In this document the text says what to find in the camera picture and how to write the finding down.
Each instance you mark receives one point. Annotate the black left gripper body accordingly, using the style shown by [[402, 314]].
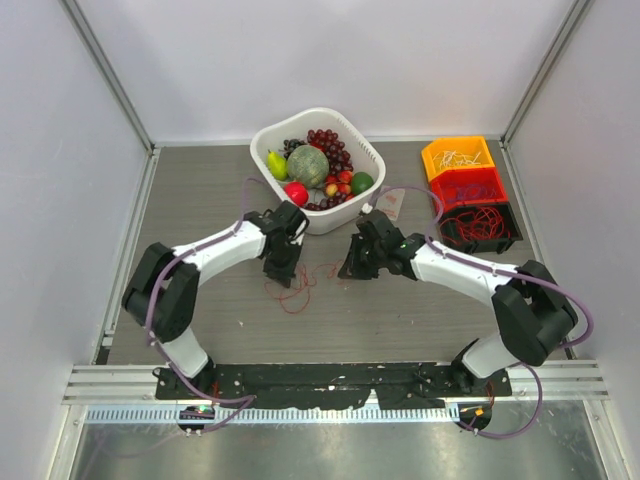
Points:
[[282, 265]]

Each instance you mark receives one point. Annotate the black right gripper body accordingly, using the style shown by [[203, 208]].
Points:
[[366, 259]]

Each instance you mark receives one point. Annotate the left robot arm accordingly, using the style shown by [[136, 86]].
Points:
[[162, 291]]

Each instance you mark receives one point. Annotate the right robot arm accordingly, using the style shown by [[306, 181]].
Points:
[[533, 316]]

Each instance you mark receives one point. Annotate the red apple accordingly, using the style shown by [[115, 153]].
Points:
[[297, 193]]

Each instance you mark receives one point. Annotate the white red card box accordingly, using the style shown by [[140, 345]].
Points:
[[390, 201]]

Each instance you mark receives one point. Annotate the dark red grapes front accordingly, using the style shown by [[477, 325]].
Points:
[[327, 203]]

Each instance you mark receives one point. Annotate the green pear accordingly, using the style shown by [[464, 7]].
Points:
[[277, 166]]

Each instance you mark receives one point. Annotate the green melon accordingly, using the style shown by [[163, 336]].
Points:
[[308, 165]]

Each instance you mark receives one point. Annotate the green lime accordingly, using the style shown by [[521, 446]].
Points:
[[360, 183]]

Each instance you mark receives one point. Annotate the red yellow cherries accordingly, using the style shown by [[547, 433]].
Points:
[[339, 184]]

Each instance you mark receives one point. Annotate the white plastic basket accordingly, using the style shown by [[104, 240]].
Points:
[[365, 158]]

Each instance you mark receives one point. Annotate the dark purple grape bunch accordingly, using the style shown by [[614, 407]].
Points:
[[289, 145]]

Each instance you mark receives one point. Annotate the red grape bunch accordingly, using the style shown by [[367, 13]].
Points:
[[330, 143]]

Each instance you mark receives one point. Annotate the black storage bin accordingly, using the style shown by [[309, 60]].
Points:
[[488, 228]]

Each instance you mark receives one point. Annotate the red storage bin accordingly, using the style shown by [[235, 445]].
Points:
[[471, 187]]

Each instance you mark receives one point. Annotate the yellow storage bin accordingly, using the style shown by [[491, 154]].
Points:
[[455, 153]]

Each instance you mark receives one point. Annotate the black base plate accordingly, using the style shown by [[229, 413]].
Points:
[[331, 386]]

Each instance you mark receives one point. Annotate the aluminium rail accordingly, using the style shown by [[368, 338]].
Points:
[[125, 394]]

